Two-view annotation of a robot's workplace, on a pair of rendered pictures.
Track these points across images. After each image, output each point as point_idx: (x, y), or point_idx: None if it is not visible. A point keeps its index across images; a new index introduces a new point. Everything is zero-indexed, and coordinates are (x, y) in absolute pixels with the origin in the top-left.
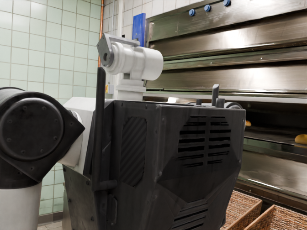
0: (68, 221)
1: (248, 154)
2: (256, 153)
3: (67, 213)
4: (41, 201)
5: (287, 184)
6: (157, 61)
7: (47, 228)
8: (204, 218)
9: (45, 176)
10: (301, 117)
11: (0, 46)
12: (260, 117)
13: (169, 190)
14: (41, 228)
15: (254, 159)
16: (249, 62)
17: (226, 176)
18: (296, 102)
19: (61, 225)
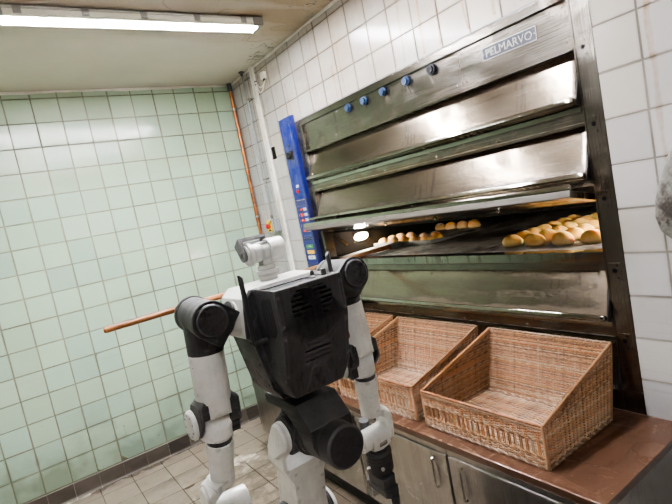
0: (266, 410)
1: (453, 274)
2: (461, 270)
3: (263, 401)
4: None
5: (496, 300)
6: (280, 246)
7: (244, 429)
8: (330, 348)
9: None
10: None
11: (120, 210)
12: None
13: (294, 335)
14: (236, 431)
15: (460, 279)
16: (425, 163)
17: (337, 318)
18: (472, 208)
19: (260, 422)
